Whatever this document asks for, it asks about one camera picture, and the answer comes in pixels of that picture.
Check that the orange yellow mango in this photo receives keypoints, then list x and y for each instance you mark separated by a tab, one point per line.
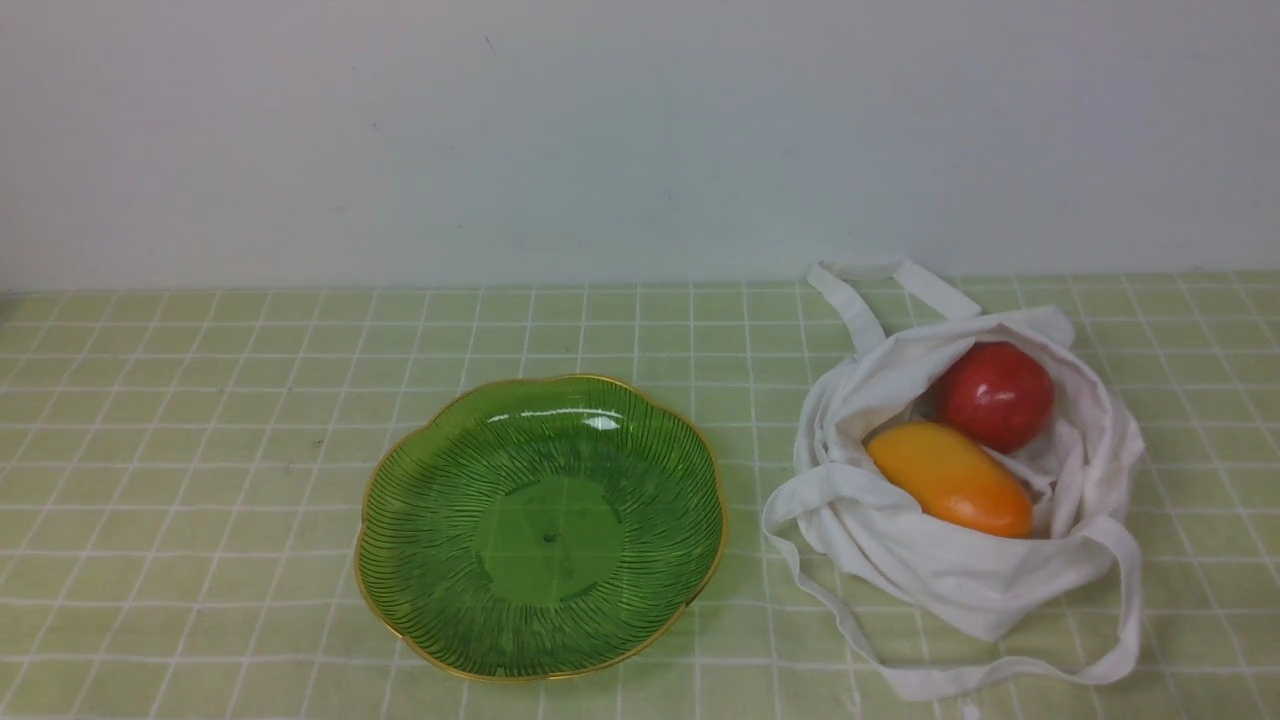
953	479

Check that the green checkered tablecloth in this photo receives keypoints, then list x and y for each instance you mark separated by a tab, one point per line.
182	474

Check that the green glass plate gold rim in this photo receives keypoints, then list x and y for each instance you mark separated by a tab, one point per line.
540	529

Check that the white cloth tote bag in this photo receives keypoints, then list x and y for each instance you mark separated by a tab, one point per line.
908	327

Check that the red apple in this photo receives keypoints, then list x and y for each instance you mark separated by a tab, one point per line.
997	395

